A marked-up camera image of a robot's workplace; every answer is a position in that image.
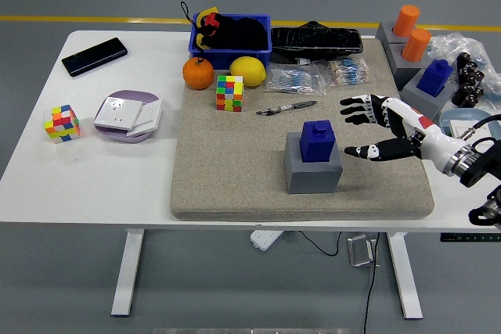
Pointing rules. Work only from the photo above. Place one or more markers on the orange fruit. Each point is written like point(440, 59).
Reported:
point(198, 74)

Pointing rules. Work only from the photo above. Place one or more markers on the crumpled clear plastic bag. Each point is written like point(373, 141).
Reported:
point(450, 42)

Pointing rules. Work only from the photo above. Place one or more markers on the white switch panel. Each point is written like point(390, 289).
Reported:
point(460, 126)
point(150, 115)

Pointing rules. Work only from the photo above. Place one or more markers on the yellow lemon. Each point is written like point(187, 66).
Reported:
point(247, 72)

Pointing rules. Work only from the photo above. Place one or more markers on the black round pouch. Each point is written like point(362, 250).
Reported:
point(252, 34)

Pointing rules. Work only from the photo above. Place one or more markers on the black smartphone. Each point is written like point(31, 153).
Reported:
point(94, 57)

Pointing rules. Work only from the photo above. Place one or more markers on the black table control panel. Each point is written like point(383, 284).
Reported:
point(469, 237)

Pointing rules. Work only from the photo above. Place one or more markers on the grey-brown fabric mat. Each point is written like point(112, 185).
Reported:
point(235, 162)

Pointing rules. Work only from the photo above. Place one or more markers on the silver metal bracket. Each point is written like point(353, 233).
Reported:
point(360, 252)

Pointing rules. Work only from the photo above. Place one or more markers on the scrambled cube with white base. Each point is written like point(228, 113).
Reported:
point(62, 124)

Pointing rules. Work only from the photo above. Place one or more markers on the grey round-hole seal holder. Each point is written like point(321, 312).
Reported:
point(403, 72)
point(385, 34)

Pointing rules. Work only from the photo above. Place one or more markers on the orange cylinder seal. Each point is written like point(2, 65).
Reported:
point(406, 21)
point(415, 45)

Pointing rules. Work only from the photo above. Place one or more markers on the grey square seal holder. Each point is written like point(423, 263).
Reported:
point(426, 105)
point(313, 177)

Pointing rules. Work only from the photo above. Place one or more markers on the yellow black tool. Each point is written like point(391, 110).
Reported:
point(209, 11)

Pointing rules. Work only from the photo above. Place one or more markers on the silver black pen tool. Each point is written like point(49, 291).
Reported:
point(287, 107)

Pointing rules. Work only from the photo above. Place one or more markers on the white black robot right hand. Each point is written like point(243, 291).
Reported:
point(407, 123)

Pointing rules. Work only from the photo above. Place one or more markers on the large clear bag of resistors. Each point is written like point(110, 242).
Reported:
point(293, 80)

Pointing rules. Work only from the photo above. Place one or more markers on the scrambled colourful puzzle cube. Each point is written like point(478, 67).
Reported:
point(230, 93)

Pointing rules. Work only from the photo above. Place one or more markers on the blue square seal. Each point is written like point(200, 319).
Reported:
point(317, 142)
point(434, 77)

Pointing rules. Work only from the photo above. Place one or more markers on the small clear bag of resistors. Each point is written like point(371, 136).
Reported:
point(348, 72)

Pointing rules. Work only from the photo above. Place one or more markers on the white table leg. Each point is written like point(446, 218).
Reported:
point(127, 271)
point(405, 275)

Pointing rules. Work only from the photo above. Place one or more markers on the black knob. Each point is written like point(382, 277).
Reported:
point(471, 75)
point(469, 102)
point(466, 61)
point(467, 90)

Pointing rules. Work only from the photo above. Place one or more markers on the blue plastic bin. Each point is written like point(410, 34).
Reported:
point(223, 58)

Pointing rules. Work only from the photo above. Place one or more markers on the white wall socket panel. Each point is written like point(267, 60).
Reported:
point(117, 113)

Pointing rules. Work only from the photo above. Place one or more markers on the purple plastic tray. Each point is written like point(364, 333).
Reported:
point(133, 94)

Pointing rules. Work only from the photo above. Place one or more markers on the white power strip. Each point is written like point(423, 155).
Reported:
point(266, 239)

